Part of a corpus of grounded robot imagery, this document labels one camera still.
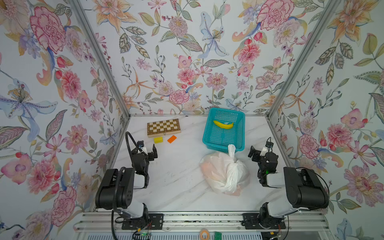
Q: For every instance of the wooden chessboard box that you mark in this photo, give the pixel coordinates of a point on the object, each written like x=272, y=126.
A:
x=163, y=128

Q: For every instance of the white plastic bag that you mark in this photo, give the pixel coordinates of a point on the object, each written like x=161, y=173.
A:
x=224, y=173

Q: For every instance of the yellow banana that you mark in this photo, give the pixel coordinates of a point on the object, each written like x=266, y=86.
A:
x=224, y=125

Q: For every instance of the teal plastic basket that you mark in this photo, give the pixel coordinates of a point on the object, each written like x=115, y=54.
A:
x=218, y=139

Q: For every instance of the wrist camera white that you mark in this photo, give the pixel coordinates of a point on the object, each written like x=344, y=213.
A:
x=144, y=149
x=264, y=151

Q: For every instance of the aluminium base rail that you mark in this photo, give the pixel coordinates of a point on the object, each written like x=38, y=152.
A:
x=170, y=222

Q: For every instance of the tape roll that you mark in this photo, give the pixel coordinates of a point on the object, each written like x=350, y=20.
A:
x=204, y=234

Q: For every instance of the green circuit board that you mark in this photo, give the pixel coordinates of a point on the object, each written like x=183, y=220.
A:
x=218, y=236

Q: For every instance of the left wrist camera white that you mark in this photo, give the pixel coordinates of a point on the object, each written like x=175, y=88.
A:
x=144, y=149

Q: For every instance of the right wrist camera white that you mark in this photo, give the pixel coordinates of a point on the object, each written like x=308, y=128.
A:
x=264, y=151

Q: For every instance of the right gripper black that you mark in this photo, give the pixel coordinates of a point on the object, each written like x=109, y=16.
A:
x=256, y=155

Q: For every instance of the orange toy brick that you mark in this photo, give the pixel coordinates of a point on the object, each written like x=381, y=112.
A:
x=172, y=139

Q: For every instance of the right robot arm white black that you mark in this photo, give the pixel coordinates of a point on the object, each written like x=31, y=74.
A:
x=303, y=188

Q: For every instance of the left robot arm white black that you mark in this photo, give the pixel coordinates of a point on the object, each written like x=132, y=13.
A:
x=116, y=190

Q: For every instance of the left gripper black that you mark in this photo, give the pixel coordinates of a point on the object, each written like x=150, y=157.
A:
x=149, y=154

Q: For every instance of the yellow toy brick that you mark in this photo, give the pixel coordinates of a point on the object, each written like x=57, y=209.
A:
x=158, y=140

